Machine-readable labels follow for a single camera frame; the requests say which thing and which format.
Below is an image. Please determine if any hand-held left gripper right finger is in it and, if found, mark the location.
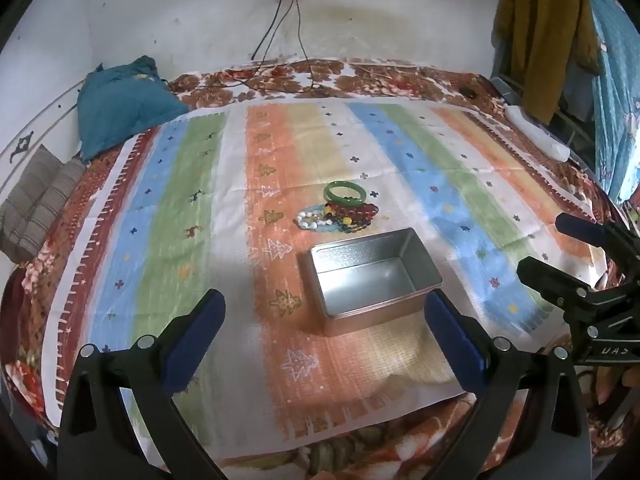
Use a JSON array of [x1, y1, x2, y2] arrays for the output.
[[424, 290, 593, 480]]

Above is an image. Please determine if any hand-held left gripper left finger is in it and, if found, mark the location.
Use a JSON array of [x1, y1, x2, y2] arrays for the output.
[[57, 288, 236, 480]]

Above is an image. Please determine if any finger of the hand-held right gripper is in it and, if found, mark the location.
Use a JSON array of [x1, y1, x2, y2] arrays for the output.
[[516, 256, 602, 312], [556, 212, 621, 257]]

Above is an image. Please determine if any rectangular silver metal tin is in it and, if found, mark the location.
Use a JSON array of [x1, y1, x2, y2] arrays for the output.
[[299, 227, 444, 337]]

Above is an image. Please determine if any multicolour glass bead bracelet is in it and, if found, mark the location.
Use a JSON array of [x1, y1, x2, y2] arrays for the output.
[[325, 214, 373, 235]]

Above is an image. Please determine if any dark red bead bracelet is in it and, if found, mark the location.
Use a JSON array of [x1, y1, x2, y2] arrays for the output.
[[325, 201, 380, 219]]

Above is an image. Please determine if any white pearl bracelet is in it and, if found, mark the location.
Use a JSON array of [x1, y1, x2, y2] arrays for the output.
[[296, 210, 327, 231]]

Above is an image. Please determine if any green jade bangle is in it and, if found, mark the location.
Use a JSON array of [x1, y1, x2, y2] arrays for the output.
[[323, 182, 367, 207]]

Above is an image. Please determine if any striped pastel mat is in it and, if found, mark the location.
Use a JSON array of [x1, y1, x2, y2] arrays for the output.
[[37, 100, 608, 456]]

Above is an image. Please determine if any light blue printed curtain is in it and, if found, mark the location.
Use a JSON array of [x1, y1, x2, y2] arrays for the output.
[[575, 0, 640, 206]]

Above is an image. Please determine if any brown jacket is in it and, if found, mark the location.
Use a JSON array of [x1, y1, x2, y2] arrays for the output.
[[492, 0, 601, 126]]

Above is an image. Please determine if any grey striped pillow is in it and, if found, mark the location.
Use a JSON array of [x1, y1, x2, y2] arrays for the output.
[[0, 144, 88, 263]]

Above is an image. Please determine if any teal blanket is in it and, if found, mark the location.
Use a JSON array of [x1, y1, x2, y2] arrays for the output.
[[76, 56, 191, 163]]

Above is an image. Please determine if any black power cable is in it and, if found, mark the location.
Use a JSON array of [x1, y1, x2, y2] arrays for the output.
[[250, 0, 288, 61], [295, 0, 321, 93]]

